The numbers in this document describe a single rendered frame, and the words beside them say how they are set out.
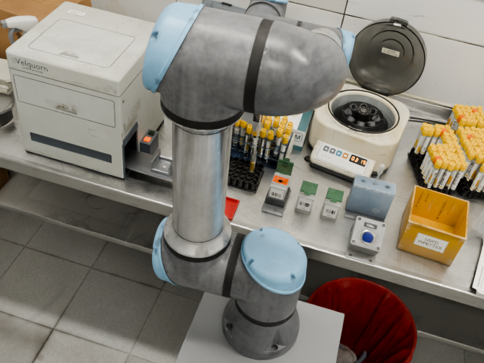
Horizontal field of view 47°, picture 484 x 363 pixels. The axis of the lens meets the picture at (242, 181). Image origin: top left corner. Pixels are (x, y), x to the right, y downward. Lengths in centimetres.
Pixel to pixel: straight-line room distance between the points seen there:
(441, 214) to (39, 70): 102
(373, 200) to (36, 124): 84
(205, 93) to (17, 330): 170
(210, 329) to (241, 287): 19
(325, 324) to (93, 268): 138
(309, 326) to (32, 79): 82
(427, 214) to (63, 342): 136
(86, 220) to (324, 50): 161
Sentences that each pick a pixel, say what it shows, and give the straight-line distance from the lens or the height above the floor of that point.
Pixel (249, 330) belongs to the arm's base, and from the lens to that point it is 106.
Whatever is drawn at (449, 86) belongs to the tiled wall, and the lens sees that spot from 183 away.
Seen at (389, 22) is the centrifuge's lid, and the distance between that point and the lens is 163.
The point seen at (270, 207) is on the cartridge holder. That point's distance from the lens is 139.
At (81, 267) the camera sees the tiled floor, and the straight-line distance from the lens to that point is 238.
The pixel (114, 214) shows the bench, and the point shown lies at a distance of 220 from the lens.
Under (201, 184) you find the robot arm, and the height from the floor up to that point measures 131.
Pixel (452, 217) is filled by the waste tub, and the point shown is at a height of 91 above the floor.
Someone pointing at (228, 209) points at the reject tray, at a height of 88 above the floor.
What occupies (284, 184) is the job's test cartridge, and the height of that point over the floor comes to 95.
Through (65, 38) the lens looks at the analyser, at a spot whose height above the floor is 117.
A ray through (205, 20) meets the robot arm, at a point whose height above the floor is 156.
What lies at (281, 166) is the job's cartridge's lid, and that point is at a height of 97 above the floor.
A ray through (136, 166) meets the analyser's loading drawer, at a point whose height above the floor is 91.
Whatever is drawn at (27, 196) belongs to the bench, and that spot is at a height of 27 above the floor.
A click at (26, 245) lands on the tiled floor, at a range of 250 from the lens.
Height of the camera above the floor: 188
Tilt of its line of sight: 43 degrees down
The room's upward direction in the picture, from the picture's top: 9 degrees clockwise
